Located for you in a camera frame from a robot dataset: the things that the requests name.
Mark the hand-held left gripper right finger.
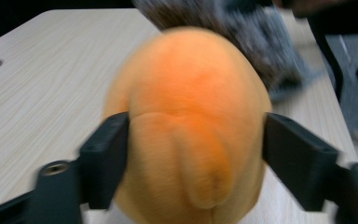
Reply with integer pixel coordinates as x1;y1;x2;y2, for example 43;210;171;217
262;112;339;213

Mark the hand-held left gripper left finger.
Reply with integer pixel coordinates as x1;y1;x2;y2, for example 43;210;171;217
79;112;131;210

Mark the orange plush toy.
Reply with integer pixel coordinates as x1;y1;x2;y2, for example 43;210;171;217
103;26;273;224

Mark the gray fluffy cloth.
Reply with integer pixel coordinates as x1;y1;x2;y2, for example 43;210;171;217
131;0;324;102

